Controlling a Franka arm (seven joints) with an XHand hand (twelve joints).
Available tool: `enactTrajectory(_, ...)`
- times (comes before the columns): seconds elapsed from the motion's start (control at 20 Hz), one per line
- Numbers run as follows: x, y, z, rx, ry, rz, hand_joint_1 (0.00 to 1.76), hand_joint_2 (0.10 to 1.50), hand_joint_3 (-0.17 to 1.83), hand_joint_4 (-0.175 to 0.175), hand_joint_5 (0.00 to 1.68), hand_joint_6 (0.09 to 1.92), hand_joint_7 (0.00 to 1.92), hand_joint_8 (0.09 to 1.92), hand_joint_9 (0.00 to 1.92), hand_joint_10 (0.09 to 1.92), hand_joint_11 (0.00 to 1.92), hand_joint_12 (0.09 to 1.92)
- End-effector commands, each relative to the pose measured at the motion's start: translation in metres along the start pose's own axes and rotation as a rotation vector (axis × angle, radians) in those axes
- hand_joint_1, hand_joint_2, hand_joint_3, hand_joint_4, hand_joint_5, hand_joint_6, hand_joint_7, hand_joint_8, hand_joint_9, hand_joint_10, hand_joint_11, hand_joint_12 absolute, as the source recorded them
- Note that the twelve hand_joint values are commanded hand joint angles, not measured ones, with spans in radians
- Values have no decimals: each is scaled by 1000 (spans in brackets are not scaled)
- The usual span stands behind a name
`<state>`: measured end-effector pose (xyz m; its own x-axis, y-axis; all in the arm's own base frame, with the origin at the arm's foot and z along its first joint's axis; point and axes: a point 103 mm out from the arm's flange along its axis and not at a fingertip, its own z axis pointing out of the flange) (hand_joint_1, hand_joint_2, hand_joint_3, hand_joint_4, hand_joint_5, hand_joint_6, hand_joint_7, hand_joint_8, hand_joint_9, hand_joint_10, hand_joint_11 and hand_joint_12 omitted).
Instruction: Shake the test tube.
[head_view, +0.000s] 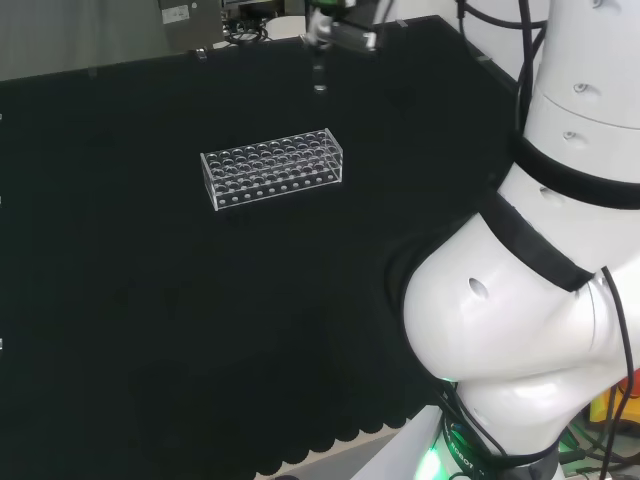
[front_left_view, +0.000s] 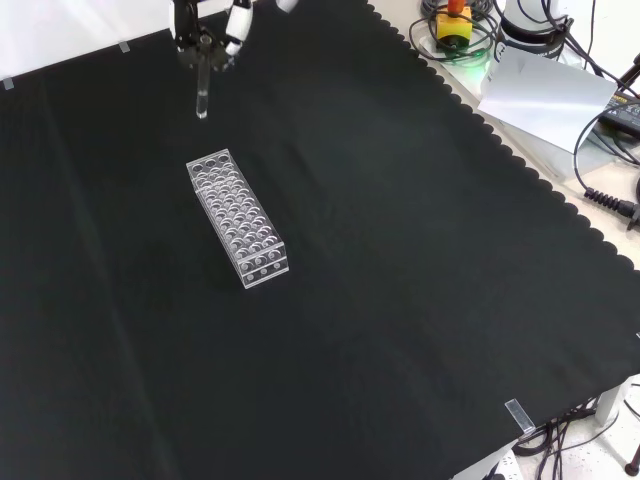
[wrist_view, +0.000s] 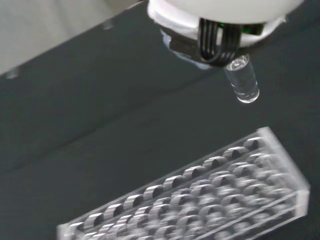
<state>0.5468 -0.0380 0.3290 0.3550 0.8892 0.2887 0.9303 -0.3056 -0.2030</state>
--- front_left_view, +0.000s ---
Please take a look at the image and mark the black bench cloth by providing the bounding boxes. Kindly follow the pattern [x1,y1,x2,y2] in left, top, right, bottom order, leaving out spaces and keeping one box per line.
[0,0,640,480]

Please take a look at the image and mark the yellow stop button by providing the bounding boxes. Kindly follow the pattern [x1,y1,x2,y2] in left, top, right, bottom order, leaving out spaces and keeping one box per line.
[435,0,474,51]

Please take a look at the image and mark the black power adapter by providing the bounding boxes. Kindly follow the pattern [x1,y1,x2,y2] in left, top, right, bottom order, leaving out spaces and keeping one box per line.
[598,91,640,134]

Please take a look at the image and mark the pale board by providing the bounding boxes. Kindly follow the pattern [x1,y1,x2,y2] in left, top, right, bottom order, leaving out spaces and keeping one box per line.
[476,47,620,157]

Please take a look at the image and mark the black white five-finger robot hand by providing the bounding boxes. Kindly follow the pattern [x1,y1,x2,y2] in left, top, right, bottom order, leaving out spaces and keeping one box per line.
[167,0,302,75]

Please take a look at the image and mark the black cable around stop button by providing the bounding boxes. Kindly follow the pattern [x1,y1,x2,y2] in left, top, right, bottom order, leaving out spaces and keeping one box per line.
[408,0,502,64]

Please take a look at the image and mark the black ribbed plug cable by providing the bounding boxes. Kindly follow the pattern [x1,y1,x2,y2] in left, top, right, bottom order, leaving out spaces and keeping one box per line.
[573,107,640,232]

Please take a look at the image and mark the black floor cable bundle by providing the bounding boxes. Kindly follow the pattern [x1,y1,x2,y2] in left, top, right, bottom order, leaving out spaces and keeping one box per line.
[513,382,640,474]

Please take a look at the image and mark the black tripod leg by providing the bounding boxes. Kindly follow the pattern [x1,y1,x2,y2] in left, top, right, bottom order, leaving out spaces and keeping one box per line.
[613,49,640,101]

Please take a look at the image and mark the white power strip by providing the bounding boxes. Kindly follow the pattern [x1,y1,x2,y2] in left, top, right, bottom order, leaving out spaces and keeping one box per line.
[477,448,520,480]

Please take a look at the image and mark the clear plastic test tube rack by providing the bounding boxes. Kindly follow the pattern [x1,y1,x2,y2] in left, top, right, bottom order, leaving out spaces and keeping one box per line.
[185,147,292,291]

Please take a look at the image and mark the clear glass test tube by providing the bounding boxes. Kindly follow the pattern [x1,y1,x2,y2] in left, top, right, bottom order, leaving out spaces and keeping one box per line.
[194,58,212,120]

